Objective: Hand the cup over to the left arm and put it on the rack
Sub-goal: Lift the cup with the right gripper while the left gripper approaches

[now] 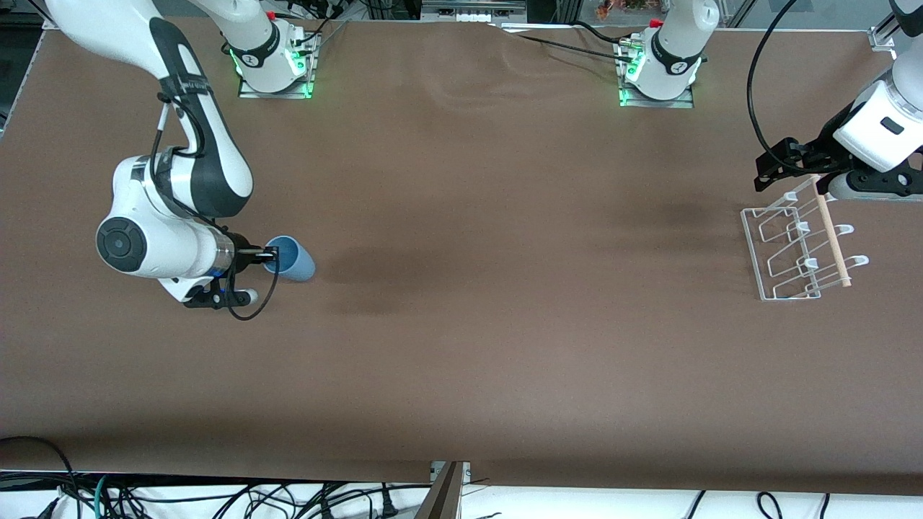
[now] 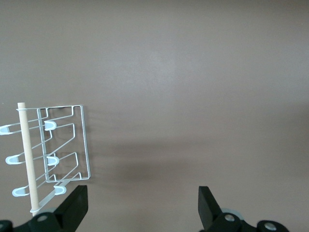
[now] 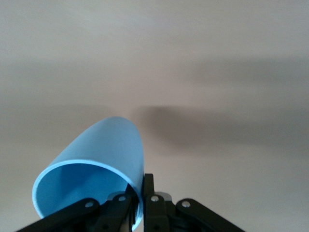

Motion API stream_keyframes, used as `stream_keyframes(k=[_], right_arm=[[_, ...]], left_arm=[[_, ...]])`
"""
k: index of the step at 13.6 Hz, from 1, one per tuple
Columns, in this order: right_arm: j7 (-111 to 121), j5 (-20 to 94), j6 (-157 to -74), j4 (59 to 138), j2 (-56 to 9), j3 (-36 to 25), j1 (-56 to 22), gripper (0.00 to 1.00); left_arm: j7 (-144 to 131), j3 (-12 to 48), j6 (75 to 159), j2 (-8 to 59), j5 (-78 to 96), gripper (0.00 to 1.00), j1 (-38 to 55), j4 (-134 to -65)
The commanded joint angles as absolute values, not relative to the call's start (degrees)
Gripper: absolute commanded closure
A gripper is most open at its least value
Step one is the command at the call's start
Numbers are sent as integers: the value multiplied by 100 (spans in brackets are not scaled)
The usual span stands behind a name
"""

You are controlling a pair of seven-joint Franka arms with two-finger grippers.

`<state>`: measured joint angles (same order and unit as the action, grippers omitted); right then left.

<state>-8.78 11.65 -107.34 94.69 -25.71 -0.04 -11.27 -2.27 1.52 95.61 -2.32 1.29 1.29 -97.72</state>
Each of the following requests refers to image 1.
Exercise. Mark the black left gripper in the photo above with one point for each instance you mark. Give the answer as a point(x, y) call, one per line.
point(813, 156)

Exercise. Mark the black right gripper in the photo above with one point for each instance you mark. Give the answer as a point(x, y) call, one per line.
point(244, 252)

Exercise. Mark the blue plastic cup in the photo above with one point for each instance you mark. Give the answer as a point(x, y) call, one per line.
point(297, 263)

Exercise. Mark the white Franka right robot arm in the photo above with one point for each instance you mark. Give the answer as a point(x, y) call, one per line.
point(144, 245)

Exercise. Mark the white Franka left robot arm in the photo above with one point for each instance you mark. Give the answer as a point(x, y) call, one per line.
point(883, 119)

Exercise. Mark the white power strip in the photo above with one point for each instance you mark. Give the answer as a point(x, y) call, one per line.
point(477, 16)

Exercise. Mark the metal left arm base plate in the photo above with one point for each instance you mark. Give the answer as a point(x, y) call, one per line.
point(681, 101)

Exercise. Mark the aluminium frame profile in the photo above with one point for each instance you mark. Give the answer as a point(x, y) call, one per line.
point(885, 32)

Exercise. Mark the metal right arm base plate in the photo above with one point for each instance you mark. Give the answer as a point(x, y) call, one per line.
point(306, 79)

